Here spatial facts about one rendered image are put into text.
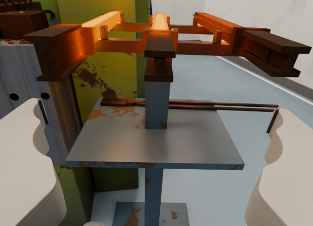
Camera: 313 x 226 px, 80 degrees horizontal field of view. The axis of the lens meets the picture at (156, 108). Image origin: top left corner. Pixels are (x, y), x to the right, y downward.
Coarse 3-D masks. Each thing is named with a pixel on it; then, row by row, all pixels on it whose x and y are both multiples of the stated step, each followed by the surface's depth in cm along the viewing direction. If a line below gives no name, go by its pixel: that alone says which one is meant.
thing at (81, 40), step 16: (112, 16) 42; (48, 32) 18; (64, 32) 19; (80, 32) 24; (96, 32) 30; (48, 48) 17; (64, 48) 21; (80, 48) 25; (48, 64) 18; (64, 64) 21; (80, 64) 24; (48, 80) 19; (64, 80) 19
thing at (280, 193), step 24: (288, 120) 9; (288, 144) 8; (312, 144) 8; (264, 168) 6; (288, 168) 6; (312, 168) 6; (264, 192) 6; (288, 192) 6; (312, 192) 6; (264, 216) 6; (288, 216) 5; (312, 216) 5
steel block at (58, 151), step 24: (48, 24) 79; (0, 48) 48; (24, 48) 49; (0, 72) 52; (24, 72) 52; (0, 96) 55; (24, 96) 56; (72, 96) 77; (48, 120) 61; (72, 120) 76; (48, 144) 66; (72, 144) 75
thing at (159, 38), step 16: (160, 16) 46; (144, 32) 24; (160, 32) 24; (176, 32) 24; (144, 48) 25; (160, 48) 17; (176, 48) 25; (160, 64) 17; (144, 80) 18; (160, 80) 18
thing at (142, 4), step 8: (136, 0) 102; (144, 0) 103; (136, 8) 104; (144, 8) 105; (136, 16) 106; (144, 16) 107; (136, 32) 111; (136, 56) 118; (136, 64) 121; (144, 64) 122; (136, 72) 124; (144, 72) 124; (136, 80) 126; (144, 88) 130; (144, 96) 134
